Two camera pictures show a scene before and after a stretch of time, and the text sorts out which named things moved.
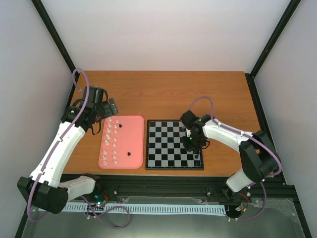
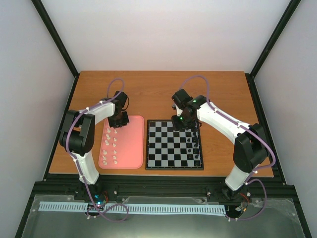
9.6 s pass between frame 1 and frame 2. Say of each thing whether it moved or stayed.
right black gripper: moved
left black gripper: moved
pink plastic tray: stayed
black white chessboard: stayed
